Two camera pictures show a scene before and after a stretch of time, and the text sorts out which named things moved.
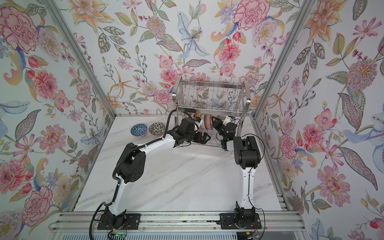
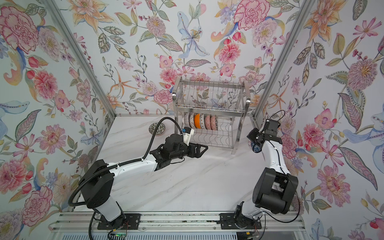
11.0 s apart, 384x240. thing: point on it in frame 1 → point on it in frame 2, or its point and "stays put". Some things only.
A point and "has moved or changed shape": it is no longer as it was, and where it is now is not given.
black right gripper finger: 217,123 → 253,134
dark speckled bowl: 157,128 stays put
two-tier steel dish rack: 231,101 stays put
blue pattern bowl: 139,130 has moved or changed shape
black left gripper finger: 202,139 → 194,150
